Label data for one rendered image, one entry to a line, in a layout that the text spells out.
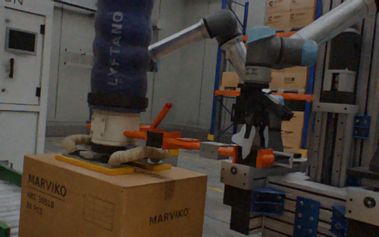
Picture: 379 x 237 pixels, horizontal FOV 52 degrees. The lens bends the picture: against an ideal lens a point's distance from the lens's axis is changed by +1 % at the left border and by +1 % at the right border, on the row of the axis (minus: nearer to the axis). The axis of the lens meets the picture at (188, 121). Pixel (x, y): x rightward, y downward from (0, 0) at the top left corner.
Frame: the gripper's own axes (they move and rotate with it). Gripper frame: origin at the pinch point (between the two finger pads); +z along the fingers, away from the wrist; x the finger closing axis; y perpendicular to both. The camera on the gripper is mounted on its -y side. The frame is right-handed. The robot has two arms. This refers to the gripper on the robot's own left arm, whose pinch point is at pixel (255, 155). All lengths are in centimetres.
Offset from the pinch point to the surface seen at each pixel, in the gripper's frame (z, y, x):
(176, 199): 20.1, 30.0, -3.0
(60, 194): 23, 63, 20
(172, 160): 17, 76, -50
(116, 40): -32, 55, 8
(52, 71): -62, 878, -448
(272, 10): -250, 412, -733
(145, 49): -31, 51, -2
